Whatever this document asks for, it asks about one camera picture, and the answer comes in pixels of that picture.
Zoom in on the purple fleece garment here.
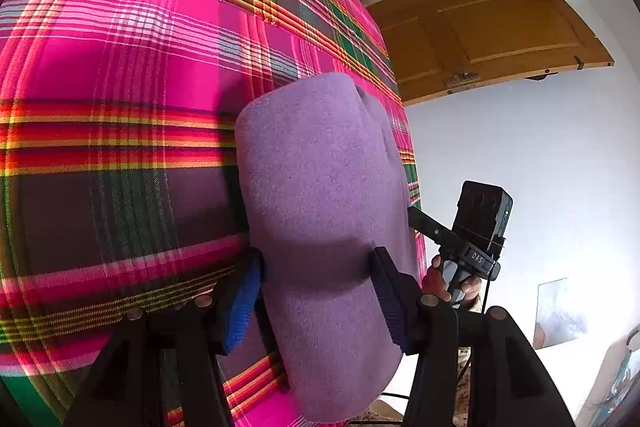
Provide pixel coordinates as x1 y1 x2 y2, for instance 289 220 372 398
235 72 418 423

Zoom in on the person's right hand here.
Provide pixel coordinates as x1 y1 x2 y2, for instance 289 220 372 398
421 255 482 311

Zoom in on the wooden door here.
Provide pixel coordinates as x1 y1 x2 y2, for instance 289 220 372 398
369 0 614 105

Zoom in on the pink green plaid tablecloth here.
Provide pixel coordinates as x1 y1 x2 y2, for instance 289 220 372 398
1 0 420 426

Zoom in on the black cable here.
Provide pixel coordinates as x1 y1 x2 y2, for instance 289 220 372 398
380 278 494 403

